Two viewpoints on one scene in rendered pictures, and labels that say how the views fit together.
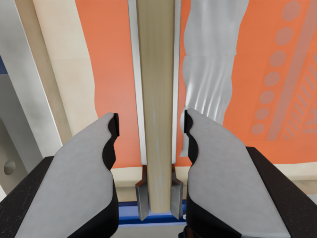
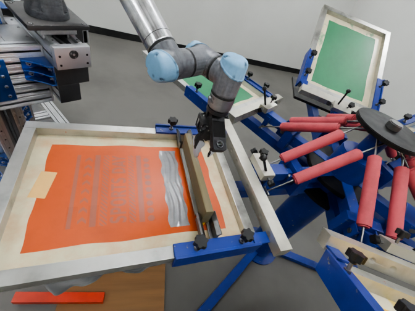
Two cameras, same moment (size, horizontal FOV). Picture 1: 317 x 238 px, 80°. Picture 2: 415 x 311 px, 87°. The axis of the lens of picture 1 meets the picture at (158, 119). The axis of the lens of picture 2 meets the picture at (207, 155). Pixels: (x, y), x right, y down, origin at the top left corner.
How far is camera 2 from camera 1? 69 cm
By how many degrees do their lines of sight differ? 26
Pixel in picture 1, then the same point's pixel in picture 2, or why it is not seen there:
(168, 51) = (196, 171)
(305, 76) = (134, 178)
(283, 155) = (129, 149)
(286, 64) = (144, 181)
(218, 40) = (172, 186)
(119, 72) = not seen: hidden behind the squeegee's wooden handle
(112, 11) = not seen: hidden behind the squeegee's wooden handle
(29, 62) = (226, 178)
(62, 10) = (219, 193)
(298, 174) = (117, 140)
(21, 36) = (228, 182)
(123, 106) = not seen: hidden behind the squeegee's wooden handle
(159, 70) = (197, 168)
